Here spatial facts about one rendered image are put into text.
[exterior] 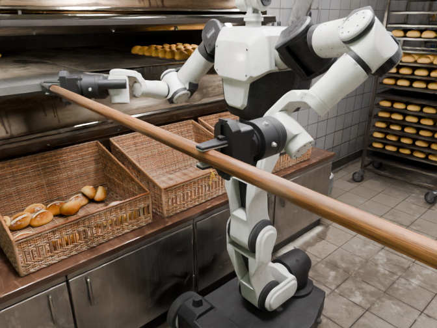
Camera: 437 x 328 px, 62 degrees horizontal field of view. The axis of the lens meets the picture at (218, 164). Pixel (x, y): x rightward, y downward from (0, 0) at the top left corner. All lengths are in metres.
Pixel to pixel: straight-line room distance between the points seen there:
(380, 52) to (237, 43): 0.50
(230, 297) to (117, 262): 0.60
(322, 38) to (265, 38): 0.22
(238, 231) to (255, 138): 0.76
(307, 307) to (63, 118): 1.45
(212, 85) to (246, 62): 1.20
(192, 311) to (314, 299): 0.59
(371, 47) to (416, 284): 1.85
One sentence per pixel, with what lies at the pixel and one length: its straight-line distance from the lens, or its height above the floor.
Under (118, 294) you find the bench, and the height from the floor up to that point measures 0.35.
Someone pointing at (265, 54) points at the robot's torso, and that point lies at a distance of 1.15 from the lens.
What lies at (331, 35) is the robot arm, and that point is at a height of 1.39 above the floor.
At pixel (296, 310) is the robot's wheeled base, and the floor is 0.17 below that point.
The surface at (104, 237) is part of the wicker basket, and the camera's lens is 1.58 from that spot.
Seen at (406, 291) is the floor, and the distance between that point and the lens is 2.42.
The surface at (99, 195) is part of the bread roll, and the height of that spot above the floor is 0.63.
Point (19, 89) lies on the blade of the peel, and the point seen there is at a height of 1.19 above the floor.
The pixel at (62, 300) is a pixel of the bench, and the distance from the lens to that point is 1.58.
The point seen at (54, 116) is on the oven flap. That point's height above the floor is 1.00.
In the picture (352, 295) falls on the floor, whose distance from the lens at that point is 2.28.
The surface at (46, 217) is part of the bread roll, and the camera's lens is 1.77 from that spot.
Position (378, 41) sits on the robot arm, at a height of 1.39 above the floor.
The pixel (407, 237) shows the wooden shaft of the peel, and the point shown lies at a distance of 0.49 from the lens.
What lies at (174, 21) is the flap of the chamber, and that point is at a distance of 1.96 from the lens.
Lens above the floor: 1.44
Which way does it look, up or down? 22 degrees down
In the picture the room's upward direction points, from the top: straight up
